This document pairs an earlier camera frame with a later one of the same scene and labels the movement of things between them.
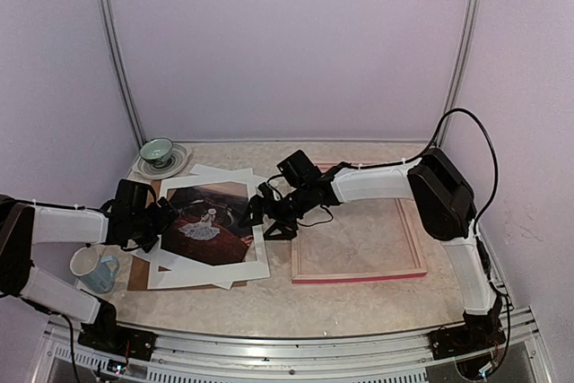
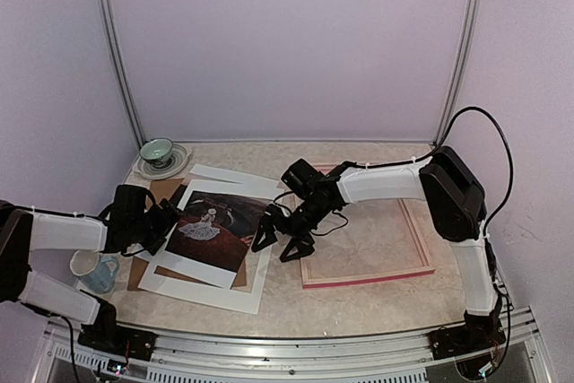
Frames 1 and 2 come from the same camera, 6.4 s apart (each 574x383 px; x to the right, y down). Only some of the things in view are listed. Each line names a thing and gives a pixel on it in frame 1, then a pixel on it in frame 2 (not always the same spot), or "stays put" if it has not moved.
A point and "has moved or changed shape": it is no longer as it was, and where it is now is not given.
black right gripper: (256, 203) → (304, 244)
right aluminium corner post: (466, 41) stays put
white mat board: (167, 269) has moved or changed shape
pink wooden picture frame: (419, 268) has moved or changed shape
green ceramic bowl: (156, 151) stays put
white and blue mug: (96, 273) stays put
